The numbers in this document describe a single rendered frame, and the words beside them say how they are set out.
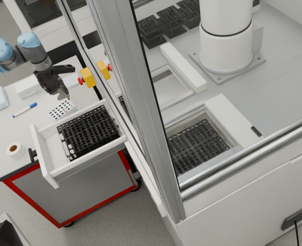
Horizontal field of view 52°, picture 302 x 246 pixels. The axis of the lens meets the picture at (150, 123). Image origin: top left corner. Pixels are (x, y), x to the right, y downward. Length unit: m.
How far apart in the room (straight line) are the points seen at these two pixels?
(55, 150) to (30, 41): 0.45
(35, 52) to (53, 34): 0.64
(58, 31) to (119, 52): 1.52
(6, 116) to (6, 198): 0.88
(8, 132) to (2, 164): 0.19
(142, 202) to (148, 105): 1.58
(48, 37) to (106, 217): 1.16
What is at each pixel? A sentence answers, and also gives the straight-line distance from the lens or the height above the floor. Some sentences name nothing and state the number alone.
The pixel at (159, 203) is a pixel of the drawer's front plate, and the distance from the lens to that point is 1.01.
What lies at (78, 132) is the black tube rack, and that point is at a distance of 1.34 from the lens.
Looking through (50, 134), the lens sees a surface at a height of 0.85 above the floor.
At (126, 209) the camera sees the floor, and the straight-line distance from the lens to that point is 2.07.
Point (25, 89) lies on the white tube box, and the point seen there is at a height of 0.81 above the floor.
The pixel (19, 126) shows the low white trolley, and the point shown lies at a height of 0.76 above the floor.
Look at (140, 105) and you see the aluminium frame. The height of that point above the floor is 1.47.
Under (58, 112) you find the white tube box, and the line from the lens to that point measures 1.58.
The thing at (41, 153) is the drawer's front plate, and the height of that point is 0.93.
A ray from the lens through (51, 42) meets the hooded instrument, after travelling 1.96.
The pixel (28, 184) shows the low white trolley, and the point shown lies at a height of 0.61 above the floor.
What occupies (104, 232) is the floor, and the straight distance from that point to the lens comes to 2.06.
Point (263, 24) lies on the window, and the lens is 0.58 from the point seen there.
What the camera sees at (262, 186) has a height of 0.86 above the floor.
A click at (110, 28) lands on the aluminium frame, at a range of 0.41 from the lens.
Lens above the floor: 1.84
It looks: 50 degrees down
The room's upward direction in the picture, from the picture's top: 17 degrees counter-clockwise
